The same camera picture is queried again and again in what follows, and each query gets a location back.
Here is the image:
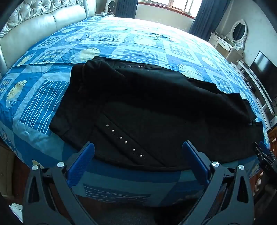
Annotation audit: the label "white TV stand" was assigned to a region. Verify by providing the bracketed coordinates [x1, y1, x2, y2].
[231, 60, 276, 131]

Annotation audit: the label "white oval vanity mirror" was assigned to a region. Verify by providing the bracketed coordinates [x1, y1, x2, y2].
[226, 19, 248, 50]

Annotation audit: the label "black flat television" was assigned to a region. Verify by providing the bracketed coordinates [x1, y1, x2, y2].
[250, 51, 277, 101]

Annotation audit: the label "brown wooden cabinet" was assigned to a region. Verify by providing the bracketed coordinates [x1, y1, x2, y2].
[268, 127, 277, 156]

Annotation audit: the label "dark blue right curtain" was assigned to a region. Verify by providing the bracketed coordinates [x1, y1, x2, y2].
[189, 0, 231, 41]

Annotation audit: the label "white slipper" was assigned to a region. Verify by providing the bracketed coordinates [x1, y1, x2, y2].
[9, 202, 23, 222]

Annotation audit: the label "white standing fan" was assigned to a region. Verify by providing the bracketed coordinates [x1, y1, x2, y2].
[103, 0, 117, 15]

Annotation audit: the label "blue patterned bed sheet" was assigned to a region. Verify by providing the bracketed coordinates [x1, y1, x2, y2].
[1, 16, 262, 206]

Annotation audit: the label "white dressing table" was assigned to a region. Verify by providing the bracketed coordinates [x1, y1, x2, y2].
[208, 32, 243, 65]

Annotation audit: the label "window with red frame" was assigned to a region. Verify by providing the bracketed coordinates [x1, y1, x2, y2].
[138, 0, 202, 19]

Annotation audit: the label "black studded pants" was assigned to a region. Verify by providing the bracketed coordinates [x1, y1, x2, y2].
[49, 57, 264, 171]

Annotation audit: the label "cream tufted leather headboard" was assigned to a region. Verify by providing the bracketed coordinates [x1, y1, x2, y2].
[1, 1, 97, 77]

